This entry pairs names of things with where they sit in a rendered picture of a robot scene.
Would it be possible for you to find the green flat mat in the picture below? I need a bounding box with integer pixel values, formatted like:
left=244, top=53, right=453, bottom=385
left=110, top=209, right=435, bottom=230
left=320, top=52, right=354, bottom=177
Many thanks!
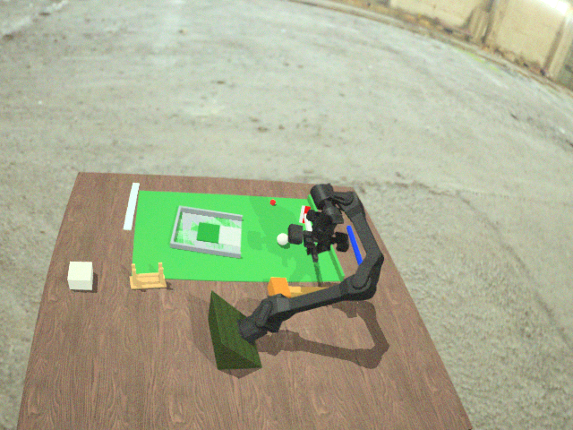
left=133, top=191, right=343, bottom=282

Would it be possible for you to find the white cube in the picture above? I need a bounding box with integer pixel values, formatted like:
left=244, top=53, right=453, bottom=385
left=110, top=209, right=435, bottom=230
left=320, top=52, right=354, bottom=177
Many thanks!
left=68, top=262, right=93, bottom=290

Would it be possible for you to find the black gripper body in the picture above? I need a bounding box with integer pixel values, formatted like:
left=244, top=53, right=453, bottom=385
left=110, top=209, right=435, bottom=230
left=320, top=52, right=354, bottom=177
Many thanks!
left=287, top=216, right=349, bottom=252

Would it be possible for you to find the white golf ball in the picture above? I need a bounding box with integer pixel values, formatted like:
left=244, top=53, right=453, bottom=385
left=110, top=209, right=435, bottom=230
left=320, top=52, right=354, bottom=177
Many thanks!
left=277, top=233, right=288, bottom=245

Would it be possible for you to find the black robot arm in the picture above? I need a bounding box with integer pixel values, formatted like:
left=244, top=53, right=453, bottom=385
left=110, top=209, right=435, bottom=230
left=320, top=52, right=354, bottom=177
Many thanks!
left=237, top=183, right=384, bottom=345

